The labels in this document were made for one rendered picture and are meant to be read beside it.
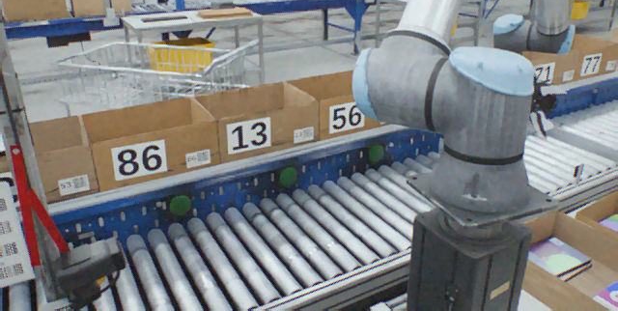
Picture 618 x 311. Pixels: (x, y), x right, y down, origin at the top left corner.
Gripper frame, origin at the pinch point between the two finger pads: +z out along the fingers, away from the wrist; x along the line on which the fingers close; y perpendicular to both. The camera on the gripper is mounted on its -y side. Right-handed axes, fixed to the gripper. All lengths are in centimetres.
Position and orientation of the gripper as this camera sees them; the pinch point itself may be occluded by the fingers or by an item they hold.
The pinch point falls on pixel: (553, 117)
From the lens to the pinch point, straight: 154.0
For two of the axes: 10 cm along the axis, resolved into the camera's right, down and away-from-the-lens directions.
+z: 1.8, 5.6, -8.1
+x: -1.1, 8.3, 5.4
